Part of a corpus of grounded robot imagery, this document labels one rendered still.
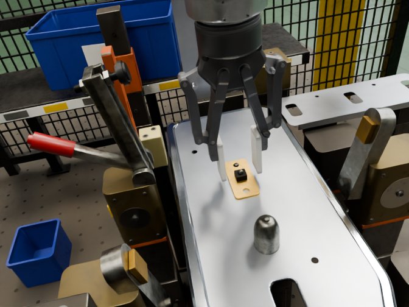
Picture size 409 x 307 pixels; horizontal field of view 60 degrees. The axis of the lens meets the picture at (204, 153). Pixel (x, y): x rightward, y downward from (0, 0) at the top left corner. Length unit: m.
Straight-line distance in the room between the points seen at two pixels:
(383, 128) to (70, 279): 0.40
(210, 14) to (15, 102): 0.60
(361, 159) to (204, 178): 0.23
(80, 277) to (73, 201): 0.68
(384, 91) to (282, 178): 0.32
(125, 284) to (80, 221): 0.65
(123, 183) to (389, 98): 0.52
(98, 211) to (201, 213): 0.53
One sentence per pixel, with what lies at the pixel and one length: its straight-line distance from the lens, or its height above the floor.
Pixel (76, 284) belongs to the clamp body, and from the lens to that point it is 0.40.
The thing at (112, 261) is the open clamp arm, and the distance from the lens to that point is 0.35.
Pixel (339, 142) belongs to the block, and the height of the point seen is 0.98.
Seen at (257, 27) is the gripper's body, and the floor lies 1.24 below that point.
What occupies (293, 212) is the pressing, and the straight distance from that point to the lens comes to 0.50.
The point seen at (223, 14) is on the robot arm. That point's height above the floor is 1.26.
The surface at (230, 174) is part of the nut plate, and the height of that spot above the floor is 1.00.
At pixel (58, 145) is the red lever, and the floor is 1.13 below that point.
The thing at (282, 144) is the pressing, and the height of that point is 1.00.
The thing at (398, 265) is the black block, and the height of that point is 0.99.
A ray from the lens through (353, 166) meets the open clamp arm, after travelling 0.53.
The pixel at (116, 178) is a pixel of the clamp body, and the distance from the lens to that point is 0.52.
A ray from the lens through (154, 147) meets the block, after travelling 0.56.
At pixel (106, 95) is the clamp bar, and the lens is 0.42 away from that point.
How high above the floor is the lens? 1.38
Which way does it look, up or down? 39 degrees down
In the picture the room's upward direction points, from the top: 9 degrees counter-clockwise
